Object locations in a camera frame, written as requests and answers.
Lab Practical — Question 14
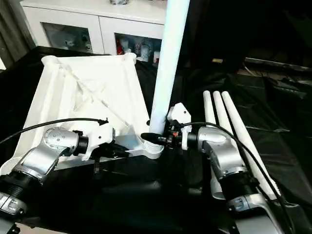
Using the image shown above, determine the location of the white plastic table top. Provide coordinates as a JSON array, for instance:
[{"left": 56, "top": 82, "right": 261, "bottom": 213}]
[{"left": 0, "top": 53, "right": 165, "bottom": 172}]

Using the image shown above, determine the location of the black mat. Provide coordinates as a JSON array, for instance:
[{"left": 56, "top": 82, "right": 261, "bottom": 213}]
[{"left": 0, "top": 46, "right": 312, "bottom": 234}]

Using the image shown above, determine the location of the white cabinet with glass doors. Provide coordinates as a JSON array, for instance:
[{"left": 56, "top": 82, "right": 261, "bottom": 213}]
[{"left": 19, "top": 0, "right": 169, "bottom": 66}]

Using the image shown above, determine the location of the black furniture with gold label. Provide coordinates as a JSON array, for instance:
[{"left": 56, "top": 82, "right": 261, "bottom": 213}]
[{"left": 188, "top": 0, "right": 312, "bottom": 75}]

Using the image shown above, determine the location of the grey curtain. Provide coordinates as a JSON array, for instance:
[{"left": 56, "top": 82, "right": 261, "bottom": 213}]
[{"left": 0, "top": 0, "right": 39, "bottom": 70}]

